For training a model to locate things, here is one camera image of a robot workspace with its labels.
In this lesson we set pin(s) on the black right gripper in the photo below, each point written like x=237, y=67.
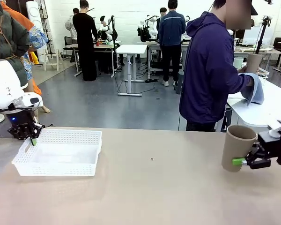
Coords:
x=270, y=146

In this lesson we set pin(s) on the white robot with black vest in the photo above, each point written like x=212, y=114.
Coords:
x=152, y=30

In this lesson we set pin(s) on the white black humanoid robot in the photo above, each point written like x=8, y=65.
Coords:
x=105, y=32

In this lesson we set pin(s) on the grey plastic stool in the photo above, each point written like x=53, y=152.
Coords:
x=179, y=82

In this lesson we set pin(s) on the person in light hoodie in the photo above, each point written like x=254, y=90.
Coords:
x=71, y=25

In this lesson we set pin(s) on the black office chair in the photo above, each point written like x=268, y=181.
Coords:
x=68, y=41

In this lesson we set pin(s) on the brown top desk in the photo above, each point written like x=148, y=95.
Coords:
x=103, y=46

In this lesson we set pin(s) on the black power strip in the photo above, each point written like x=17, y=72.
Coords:
x=151, y=80

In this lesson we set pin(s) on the white tower appliance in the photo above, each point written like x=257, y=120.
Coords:
x=34, y=11

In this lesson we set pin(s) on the wooden top white desk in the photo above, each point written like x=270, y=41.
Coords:
x=154, y=47

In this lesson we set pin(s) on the person in black clothes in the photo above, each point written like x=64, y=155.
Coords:
x=84, y=35

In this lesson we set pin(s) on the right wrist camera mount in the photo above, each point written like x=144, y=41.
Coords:
x=275, y=131

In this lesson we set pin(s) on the person in navy jacket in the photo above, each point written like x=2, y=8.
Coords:
x=172, y=28

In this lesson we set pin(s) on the person in purple hoodie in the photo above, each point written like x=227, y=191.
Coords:
x=206, y=70

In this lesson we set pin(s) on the black-haired person in dark top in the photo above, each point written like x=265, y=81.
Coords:
x=163, y=10

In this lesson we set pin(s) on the white wooden step stool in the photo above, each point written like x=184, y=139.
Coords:
x=58, y=63

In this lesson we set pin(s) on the white perforated plastic basket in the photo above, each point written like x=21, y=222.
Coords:
x=61, y=168

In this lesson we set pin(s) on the blue cleaning cloth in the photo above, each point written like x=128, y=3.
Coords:
x=255, y=91

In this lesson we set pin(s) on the mannequin in orange blue clothes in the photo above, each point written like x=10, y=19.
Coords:
x=37, y=37

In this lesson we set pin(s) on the white standing desk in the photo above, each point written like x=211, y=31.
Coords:
x=131, y=49

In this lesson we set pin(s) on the person's left hand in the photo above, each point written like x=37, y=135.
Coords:
x=243, y=69

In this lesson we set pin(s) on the black tripod stand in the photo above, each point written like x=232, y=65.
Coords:
x=262, y=35

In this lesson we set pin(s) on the figure in olive padded jacket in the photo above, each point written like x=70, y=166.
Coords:
x=7, y=42

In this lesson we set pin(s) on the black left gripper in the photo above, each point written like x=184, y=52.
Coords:
x=19, y=120

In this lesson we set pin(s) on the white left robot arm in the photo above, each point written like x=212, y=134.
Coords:
x=2, y=82

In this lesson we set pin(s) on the white side table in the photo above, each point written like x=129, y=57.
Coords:
x=253, y=114

